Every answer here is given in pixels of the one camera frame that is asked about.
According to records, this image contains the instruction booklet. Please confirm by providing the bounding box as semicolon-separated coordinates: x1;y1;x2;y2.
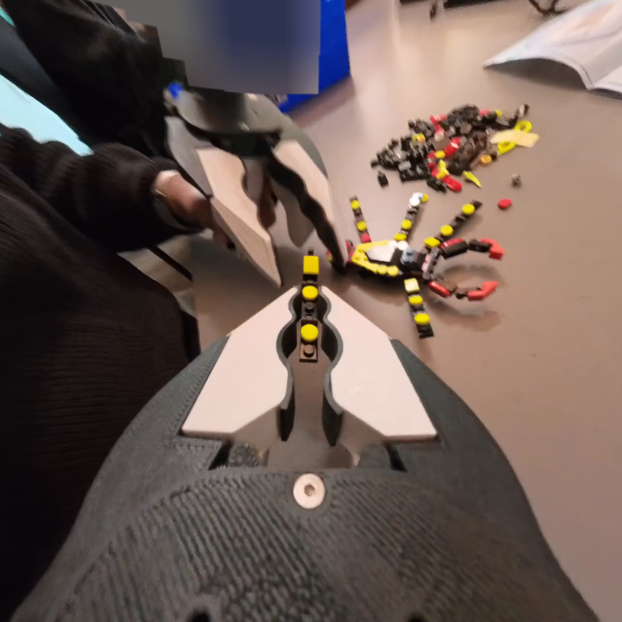
483;0;622;100

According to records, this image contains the black yellow red lego model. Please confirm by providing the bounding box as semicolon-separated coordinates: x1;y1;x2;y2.
340;192;506;341

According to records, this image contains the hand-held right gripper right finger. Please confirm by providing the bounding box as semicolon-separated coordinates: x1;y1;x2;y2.
318;286;438;447

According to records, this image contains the person's black knit clothing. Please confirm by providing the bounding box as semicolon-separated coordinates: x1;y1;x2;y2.
0;0;201;603

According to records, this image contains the black yellow lego leg segment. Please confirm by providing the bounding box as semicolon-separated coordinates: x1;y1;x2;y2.
299;248;321;363

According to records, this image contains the blue plastic bin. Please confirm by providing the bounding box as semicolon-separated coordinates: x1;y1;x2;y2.
277;0;351;113

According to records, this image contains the pile of loose lego pieces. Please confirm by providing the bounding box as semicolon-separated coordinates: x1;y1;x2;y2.
370;103;541;194

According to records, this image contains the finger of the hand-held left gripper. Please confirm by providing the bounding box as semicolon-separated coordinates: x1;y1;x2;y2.
268;140;350;274
193;147;283;288

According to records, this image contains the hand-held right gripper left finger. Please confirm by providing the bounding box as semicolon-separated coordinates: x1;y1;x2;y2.
181;286;303;443

